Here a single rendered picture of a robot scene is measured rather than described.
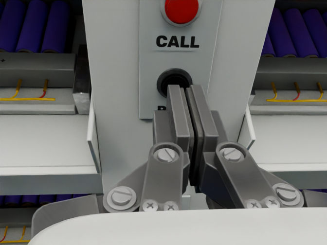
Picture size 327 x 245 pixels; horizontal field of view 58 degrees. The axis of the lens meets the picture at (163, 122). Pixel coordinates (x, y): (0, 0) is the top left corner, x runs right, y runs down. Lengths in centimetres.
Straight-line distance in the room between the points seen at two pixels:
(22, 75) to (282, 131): 21
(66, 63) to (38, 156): 7
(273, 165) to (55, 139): 17
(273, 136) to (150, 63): 13
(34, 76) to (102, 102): 9
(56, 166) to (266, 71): 18
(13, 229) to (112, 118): 27
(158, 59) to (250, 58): 5
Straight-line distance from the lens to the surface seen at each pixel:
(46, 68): 25
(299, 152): 26
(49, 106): 25
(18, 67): 25
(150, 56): 16
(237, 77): 18
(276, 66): 27
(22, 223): 40
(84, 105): 23
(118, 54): 16
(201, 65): 17
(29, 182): 24
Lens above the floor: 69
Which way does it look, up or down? 37 degrees down
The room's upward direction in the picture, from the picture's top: 4 degrees clockwise
